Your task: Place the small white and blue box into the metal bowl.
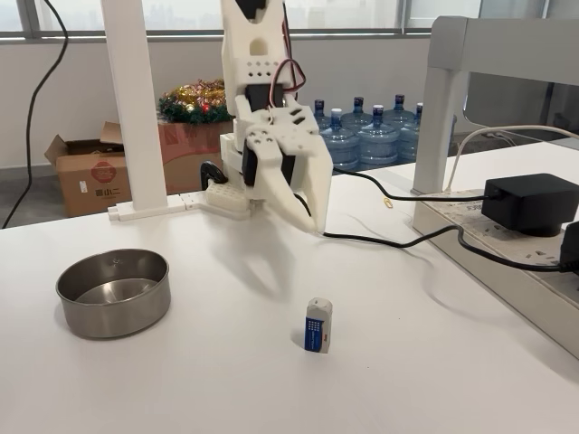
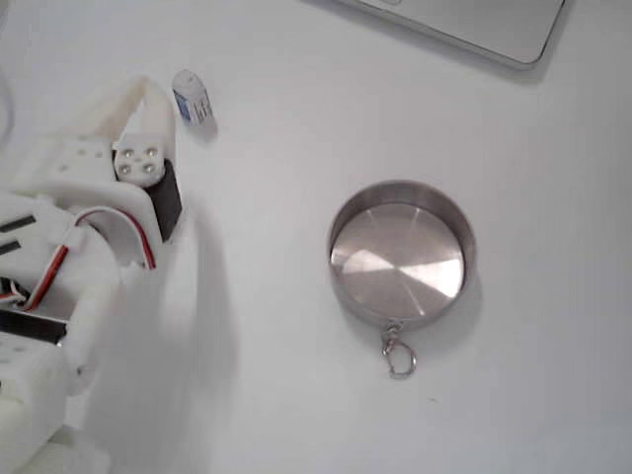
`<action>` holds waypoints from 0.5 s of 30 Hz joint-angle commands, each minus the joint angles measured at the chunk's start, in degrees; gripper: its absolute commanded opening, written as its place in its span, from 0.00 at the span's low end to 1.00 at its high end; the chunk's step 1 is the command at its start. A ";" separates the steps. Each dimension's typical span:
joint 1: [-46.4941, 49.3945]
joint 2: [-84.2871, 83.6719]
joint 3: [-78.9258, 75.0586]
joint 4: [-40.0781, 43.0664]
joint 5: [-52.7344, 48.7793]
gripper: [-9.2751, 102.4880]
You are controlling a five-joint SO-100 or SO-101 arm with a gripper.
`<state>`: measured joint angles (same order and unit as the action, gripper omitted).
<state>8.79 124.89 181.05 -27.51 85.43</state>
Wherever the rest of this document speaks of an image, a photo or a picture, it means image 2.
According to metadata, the round metal bowl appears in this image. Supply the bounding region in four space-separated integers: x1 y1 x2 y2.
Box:
326 179 480 325

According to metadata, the silver laptop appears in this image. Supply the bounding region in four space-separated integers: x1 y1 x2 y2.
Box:
300 0 569 71

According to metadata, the red white black servo wire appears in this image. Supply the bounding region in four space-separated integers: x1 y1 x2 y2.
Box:
73 206 160 271
0 236 73 313

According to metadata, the metal key ring clasp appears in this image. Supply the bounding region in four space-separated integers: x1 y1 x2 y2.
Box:
379 319 419 381

